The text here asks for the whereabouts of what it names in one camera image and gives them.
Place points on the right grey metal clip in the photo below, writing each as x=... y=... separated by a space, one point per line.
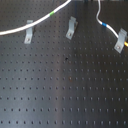
x=122 y=37

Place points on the middle grey metal clip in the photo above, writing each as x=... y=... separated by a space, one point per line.
x=72 y=27

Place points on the grey metal clip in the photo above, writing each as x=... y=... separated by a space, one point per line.
x=72 y=27
x=122 y=37
x=29 y=33

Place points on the left grey metal clip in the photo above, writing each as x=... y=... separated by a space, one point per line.
x=29 y=33

